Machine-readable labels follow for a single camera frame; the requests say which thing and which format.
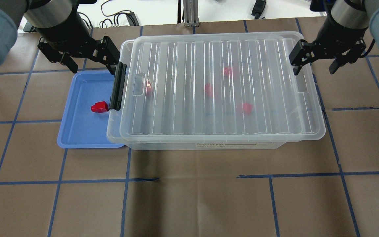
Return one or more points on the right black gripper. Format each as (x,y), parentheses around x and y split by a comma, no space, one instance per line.
(335,37)

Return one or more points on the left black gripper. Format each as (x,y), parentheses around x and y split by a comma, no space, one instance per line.
(65,37)

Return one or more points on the black power adapter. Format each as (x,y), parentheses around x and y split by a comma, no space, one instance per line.
(258,8)

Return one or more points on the blue plastic tray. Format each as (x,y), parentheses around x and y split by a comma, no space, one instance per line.
(80,127)

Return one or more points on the black box latch handle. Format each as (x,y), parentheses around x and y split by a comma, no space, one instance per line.
(120,78)

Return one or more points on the clear plastic storage box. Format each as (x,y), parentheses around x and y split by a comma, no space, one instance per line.
(196,144)

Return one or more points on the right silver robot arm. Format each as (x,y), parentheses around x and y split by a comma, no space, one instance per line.
(353,14)

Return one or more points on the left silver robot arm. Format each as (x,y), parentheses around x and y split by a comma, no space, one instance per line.
(39,13)

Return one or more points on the red block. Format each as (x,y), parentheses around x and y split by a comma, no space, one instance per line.
(148,89)
(100,107)
(209,90)
(230,73)
(246,108)

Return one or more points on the clear plastic box lid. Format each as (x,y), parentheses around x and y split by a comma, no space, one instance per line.
(222,87)

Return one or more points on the aluminium frame post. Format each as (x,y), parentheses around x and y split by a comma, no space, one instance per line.
(190,13)

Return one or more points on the red block in box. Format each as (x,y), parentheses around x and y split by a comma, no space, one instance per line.
(148,89)
(209,90)
(230,73)
(246,108)

